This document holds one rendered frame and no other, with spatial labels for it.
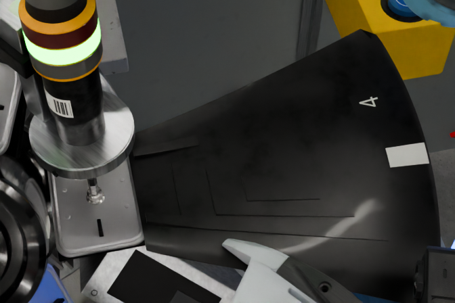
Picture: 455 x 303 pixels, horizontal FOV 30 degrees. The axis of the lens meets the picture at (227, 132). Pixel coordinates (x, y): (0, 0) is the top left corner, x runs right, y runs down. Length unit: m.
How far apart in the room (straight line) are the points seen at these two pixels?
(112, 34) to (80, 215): 0.59
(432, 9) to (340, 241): 0.18
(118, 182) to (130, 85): 0.99
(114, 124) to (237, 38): 1.03
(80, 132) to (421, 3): 0.25
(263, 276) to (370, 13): 0.42
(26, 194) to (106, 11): 0.68
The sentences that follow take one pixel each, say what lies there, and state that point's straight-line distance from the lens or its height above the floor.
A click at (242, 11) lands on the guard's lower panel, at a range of 1.55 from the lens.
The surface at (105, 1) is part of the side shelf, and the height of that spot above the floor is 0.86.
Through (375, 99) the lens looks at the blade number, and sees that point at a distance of 0.69.
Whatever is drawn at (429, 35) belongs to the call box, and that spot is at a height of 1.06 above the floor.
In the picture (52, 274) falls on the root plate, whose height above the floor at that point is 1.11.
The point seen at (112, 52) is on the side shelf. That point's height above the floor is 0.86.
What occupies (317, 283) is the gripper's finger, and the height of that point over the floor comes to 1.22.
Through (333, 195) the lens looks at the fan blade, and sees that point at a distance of 0.65.
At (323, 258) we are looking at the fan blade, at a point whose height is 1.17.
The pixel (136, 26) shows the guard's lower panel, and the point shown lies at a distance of 1.52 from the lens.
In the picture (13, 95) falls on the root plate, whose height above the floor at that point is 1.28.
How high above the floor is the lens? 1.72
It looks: 53 degrees down
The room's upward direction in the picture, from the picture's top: 1 degrees clockwise
